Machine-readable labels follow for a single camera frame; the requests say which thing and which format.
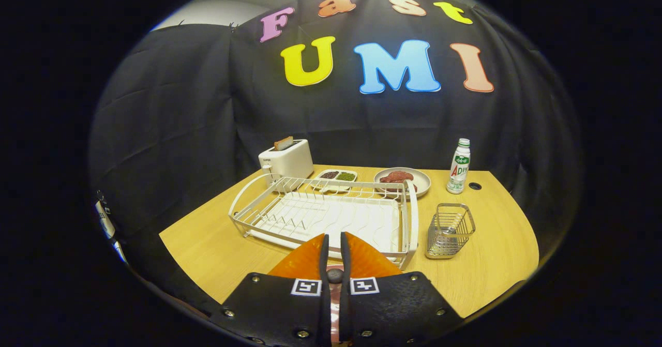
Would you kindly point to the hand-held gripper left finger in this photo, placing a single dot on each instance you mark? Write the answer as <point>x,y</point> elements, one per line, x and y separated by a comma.
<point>274,311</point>

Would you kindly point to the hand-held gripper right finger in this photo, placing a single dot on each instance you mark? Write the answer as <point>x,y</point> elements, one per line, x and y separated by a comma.
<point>398,311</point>

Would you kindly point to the pink plate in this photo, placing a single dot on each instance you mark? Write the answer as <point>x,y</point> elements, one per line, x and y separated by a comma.
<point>335,313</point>

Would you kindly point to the beige plate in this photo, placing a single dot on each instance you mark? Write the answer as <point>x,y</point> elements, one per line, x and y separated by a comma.
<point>421,181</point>

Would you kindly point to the white divided dish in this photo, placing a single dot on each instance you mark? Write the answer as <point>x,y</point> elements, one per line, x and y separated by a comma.
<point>335,182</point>

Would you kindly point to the red raw meat slices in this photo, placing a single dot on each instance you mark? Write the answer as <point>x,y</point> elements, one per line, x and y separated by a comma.
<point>397,177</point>

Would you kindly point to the green beans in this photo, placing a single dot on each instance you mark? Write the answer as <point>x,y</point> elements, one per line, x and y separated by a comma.
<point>346,176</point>

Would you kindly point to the dark red beans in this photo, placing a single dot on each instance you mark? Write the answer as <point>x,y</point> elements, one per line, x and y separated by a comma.
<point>329,175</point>

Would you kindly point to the white toaster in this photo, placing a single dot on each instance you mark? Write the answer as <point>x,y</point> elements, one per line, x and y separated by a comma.
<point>292,162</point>

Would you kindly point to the white green drink bottle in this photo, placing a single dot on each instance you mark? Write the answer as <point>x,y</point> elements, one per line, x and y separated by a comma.
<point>459,168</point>

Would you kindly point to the toast slice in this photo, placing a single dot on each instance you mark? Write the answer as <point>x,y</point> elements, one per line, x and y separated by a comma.
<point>283,143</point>

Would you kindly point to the black backdrop cloth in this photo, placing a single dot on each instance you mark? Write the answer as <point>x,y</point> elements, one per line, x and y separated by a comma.
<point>181,119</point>

